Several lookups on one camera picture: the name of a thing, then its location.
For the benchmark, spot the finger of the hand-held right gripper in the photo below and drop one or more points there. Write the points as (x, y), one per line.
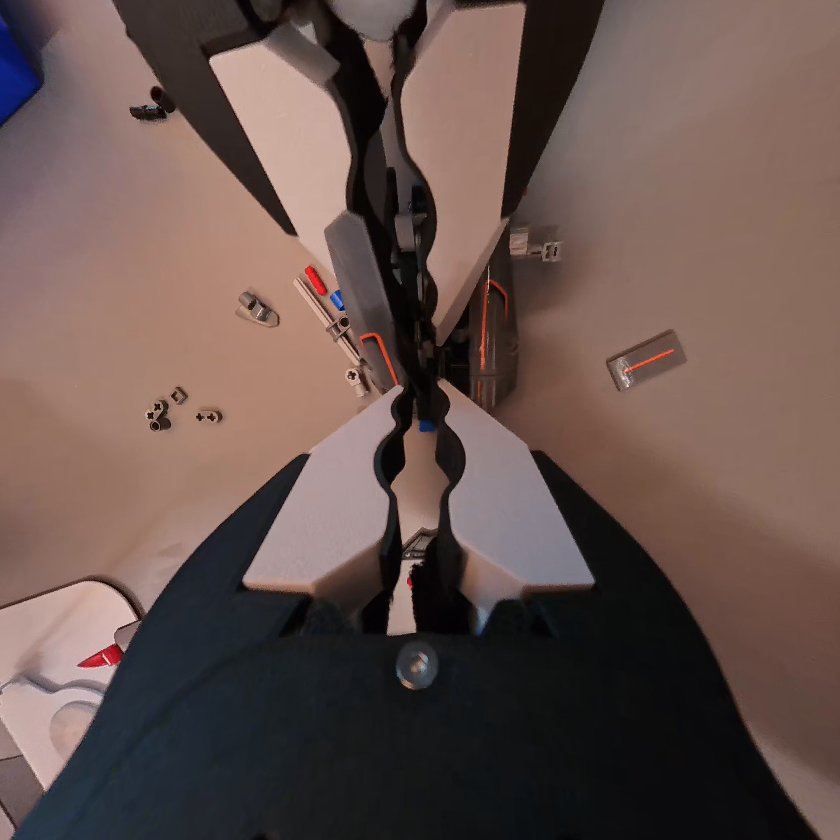
(466, 131)
(282, 131)

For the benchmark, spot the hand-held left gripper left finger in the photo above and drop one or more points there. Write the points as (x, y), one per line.
(321, 525)

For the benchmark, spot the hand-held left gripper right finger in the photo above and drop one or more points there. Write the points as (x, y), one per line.
(518, 525)

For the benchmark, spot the small black lego panel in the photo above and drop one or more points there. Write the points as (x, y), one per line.
(420, 544)

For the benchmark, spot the grey lego assembly orange stripe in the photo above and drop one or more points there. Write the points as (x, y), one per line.
(354, 275)

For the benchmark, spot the lego car chassis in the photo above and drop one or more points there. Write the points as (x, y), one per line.
(105, 656)

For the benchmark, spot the light grey lego connector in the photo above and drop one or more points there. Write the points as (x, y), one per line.
(525, 239)

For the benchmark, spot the scattered small lego pieces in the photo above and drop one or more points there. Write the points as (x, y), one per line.
(259, 310)

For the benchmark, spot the black lego tile red stripe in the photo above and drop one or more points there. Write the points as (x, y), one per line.
(646, 361)

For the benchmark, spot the blue plastic bin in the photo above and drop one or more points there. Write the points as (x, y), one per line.
(16, 72)

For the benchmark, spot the white stand base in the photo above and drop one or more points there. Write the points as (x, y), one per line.
(39, 630)

